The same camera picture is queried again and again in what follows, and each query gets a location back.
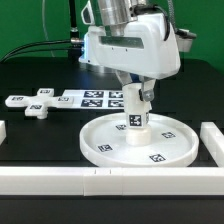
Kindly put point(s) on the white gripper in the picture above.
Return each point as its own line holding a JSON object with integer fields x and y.
{"x": 142, "y": 51}

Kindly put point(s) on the white round table top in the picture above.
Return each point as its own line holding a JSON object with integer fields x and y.
{"x": 108, "y": 142}

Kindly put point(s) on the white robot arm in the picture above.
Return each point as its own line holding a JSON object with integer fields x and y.
{"x": 115, "y": 15}

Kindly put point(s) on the white marker sheet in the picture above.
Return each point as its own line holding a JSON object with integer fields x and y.
{"x": 96, "y": 99}

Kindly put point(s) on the white cross-shaped table base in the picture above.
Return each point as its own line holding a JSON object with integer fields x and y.
{"x": 37, "y": 106}

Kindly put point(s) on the white right fence rail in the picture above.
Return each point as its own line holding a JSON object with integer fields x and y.
{"x": 213, "y": 139}

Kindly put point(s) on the white fence rail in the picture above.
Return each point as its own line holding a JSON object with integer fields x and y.
{"x": 111, "y": 181}
{"x": 213, "y": 139}
{"x": 2, "y": 131}

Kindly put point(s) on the white left fence rail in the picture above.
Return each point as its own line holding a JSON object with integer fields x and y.
{"x": 2, "y": 131}

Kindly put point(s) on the white front fence rail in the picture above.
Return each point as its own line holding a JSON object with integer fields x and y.
{"x": 111, "y": 181}

